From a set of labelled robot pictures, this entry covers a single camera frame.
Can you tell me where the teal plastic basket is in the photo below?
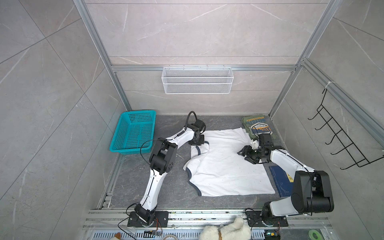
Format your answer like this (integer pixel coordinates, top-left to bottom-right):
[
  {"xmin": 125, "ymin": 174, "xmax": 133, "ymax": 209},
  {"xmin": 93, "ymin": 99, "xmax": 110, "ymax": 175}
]
[{"xmin": 110, "ymin": 110, "xmax": 156, "ymax": 155}]

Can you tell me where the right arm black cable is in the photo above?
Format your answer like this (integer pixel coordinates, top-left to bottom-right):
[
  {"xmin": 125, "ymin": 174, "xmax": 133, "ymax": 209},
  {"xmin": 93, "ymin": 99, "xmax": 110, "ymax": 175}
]
[{"xmin": 251, "ymin": 124, "xmax": 269, "ymax": 140}]

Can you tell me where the green tank top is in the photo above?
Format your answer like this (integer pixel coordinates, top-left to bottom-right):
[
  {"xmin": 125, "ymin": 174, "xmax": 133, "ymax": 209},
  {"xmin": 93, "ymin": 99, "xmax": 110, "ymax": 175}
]
[{"xmin": 242, "ymin": 115, "xmax": 273, "ymax": 140}]

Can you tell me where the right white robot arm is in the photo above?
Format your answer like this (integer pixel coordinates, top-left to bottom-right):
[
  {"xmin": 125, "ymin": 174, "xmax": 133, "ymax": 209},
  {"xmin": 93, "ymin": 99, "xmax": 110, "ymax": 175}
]
[{"xmin": 238, "ymin": 134, "xmax": 335, "ymax": 227}]

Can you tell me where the blue book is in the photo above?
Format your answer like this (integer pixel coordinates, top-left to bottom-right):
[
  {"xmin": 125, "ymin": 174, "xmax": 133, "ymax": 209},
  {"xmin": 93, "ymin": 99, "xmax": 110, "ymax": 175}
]
[{"xmin": 269, "ymin": 166, "xmax": 294, "ymax": 198}]

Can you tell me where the green tape roll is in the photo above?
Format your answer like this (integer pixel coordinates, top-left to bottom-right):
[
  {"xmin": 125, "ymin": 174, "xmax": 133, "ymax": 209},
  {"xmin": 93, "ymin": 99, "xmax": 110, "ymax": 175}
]
[{"xmin": 308, "ymin": 229, "xmax": 324, "ymax": 240}]

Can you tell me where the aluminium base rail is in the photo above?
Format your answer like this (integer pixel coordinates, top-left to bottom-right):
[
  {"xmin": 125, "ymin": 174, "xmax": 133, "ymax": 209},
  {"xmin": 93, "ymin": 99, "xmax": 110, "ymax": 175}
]
[{"xmin": 77, "ymin": 209, "xmax": 338, "ymax": 240}]

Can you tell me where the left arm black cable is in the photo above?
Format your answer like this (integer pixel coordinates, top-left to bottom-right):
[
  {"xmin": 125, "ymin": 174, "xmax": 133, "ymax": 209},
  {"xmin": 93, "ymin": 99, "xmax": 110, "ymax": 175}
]
[{"xmin": 184, "ymin": 110, "xmax": 198, "ymax": 131}]

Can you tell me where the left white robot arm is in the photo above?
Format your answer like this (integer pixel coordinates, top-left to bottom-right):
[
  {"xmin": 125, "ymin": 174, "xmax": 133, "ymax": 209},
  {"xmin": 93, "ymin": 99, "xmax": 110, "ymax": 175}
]
[{"xmin": 131, "ymin": 119, "xmax": 206, "ymax": 226}]

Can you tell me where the black wire hook rack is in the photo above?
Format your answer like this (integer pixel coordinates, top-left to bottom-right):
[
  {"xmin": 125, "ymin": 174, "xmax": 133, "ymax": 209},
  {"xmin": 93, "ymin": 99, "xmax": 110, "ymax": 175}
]
[{"xmin": 308, "ymin": 89, "xmax": 384, "ymax": 171}]

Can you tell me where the white plush toy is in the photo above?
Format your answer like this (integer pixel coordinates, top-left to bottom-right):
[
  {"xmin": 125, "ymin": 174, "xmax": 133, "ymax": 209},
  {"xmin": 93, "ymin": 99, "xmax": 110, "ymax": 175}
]
[{"xmin": 199, "ymin": 217, "xmax": 252, "ymax": 240}]

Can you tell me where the white tank top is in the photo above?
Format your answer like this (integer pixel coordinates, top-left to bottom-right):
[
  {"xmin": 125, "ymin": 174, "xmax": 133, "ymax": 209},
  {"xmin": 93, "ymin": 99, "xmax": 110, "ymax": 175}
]
[{"xmin": 183, "ymin": 128, "xmax": 275, "ymax": 197}]

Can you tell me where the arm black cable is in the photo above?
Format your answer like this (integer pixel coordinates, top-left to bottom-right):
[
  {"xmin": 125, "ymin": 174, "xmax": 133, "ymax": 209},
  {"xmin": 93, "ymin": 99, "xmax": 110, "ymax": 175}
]
[
  {"xmin": 184, "ymin": 110, "xmax": 198, "ymax": 131},
  {"xmin": 251, "ymin": 124, "xmax": 269, "ymax": 140}
]

